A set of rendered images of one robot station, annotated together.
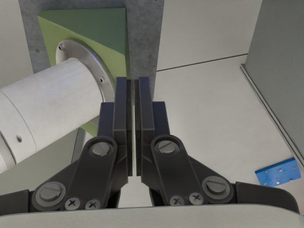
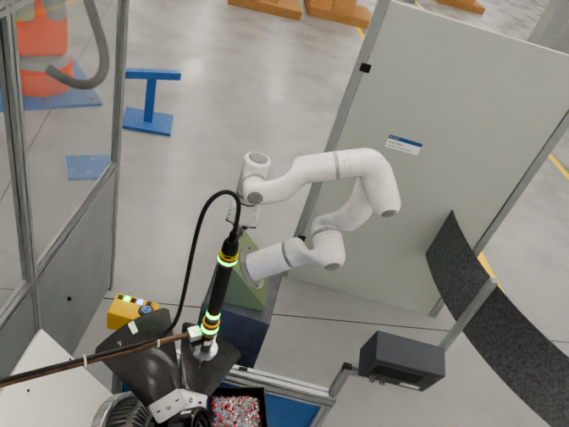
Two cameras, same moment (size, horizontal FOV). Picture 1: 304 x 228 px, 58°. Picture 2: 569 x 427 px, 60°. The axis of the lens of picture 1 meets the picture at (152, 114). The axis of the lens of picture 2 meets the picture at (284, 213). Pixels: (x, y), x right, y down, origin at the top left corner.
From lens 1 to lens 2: 1.61 m
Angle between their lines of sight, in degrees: 15
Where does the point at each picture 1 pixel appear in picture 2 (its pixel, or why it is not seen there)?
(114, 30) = (232, 284)
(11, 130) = (278, 252)
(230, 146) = (137, 213)
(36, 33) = (268, 303)
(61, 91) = (260, 263)
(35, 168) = not seen: hidden behind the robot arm
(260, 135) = not seen: hidden behind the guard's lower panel
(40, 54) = (271, 296)
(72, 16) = (248, 301)
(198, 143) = (171, 227)
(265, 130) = not seen: hidden behind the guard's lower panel
